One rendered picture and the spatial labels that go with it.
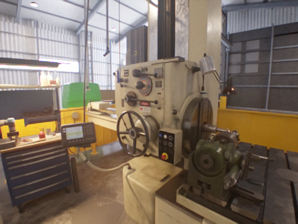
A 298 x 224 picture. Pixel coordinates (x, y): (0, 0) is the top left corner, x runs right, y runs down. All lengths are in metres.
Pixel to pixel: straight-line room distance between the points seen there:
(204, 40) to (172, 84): 0.82
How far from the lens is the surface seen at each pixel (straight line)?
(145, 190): 1.73
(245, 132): 3.47
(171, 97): 1.13
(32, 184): 2.59
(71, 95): 4.93
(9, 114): 2.78
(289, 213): 1.15
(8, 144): 2.39
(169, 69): 1.14
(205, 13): 1.90
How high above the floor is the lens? 1.64
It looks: 9 degrees down
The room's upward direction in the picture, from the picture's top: straight up
